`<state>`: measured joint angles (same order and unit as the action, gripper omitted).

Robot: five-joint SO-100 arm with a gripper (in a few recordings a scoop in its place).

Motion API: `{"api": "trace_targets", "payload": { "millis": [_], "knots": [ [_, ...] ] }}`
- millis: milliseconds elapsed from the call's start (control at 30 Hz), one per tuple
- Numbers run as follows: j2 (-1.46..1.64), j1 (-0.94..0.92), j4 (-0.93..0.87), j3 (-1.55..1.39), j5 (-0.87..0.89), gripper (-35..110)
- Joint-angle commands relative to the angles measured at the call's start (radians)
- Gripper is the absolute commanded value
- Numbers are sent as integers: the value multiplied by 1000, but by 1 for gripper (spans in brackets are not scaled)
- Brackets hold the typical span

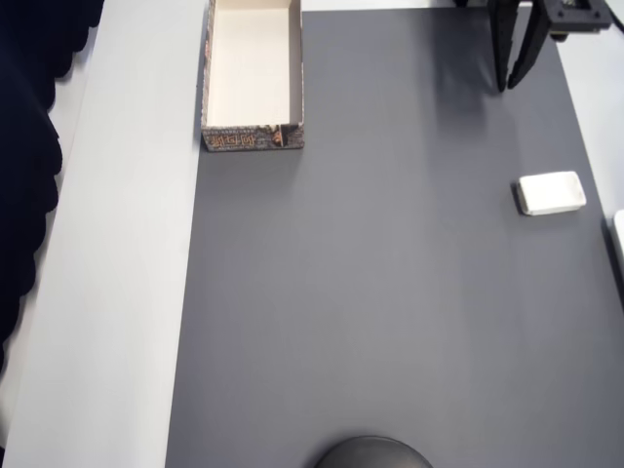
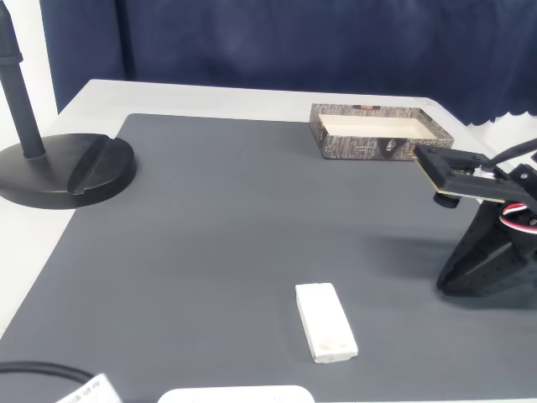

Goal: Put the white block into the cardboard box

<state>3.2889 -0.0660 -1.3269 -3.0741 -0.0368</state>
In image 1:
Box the white rectangular block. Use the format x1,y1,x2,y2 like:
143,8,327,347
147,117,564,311
516,170,587,218

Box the open printed cardboard box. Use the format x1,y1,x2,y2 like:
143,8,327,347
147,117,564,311
200,0,307,153

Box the grey table mat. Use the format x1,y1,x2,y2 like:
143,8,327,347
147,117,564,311
163,7,624,468

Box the black round dome object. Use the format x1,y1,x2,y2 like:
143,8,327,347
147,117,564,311
311,435,435,468

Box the dark wavy curtain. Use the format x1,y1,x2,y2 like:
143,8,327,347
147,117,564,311
0,0,106,386

